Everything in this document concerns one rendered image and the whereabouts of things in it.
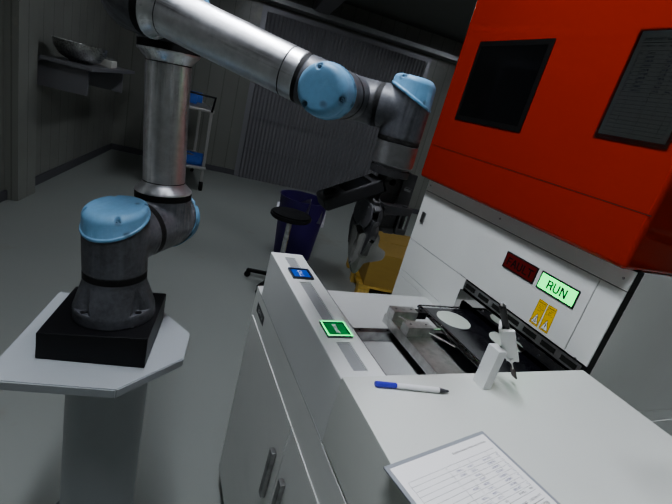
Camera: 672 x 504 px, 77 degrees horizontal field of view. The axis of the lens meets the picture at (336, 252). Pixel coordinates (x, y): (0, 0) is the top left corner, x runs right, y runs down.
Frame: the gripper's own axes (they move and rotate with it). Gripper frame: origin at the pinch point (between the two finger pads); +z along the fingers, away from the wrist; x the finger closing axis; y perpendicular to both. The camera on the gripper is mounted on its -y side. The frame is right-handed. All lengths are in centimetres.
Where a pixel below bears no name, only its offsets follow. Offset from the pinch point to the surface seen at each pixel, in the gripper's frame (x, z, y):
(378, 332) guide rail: 17.0, 25.8, 23.2
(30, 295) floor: 179, 111, -90
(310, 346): -0.2, 18.4, -4.0
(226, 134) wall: 584, 54, 58
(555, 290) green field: 0, 1, 58
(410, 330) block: 10.3, 20.7, 27.8
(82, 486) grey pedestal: 10, 62, -44
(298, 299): 12.6, 14.7, -3.8
